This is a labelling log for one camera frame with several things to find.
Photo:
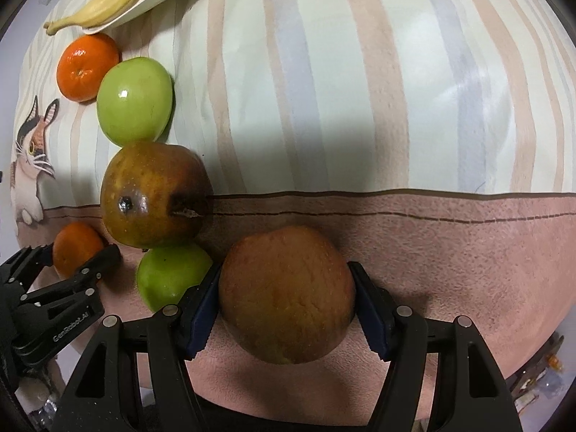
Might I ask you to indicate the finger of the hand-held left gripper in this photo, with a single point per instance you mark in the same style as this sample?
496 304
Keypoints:
85 274
22 262

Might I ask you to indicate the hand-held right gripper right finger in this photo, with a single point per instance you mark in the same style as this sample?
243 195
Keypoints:
371 312

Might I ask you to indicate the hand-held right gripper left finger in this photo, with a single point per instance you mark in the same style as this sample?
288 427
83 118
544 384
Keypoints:
202 312

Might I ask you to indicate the mandarin orange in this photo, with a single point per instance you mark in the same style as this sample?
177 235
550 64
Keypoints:
85 65
76 247

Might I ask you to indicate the green apple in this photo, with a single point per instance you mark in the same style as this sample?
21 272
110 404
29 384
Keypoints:
168 276
135 99

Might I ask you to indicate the wrinkled red apple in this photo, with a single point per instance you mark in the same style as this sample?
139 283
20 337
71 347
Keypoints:
288 292

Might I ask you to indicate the bruised brown apple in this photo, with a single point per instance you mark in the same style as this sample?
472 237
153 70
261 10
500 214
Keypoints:
153 193

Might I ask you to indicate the striped cat print blanket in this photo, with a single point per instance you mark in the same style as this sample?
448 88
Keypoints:
324 99

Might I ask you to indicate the yellow banana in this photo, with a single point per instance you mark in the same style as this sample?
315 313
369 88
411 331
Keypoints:
99 11

